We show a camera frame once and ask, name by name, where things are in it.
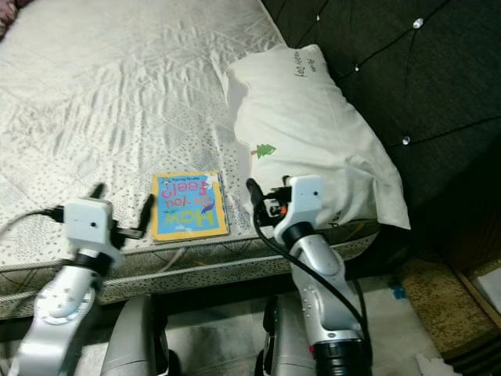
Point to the blue yellow children's book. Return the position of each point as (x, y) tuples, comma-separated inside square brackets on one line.
[(190, 205)]

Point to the white pillow with tree print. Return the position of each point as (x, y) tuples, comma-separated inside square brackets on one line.
[(321, 117)]

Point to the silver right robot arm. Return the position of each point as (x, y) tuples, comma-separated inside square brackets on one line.
[(329, 305)]

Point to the quilted beige bed mattress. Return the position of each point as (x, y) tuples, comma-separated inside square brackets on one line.
[(109, 102)]

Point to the silver left robot leg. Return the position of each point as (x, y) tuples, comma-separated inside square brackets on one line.
[(137, 341)]

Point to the silver robot leg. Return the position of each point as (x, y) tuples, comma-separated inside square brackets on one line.
[(137, 341), (290, 341)]

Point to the silver right robot leg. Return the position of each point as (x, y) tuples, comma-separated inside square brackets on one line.
[(290, 341)]

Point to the dark tufted headboard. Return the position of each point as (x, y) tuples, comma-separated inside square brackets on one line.
[(430, 70)]

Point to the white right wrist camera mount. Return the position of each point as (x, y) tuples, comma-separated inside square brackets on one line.
[(307, 200)]

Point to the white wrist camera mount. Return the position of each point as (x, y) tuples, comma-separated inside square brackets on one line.
[(307, 200), (92, 225)]

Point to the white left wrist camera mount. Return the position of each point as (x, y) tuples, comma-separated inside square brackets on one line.
[(92, 225)]

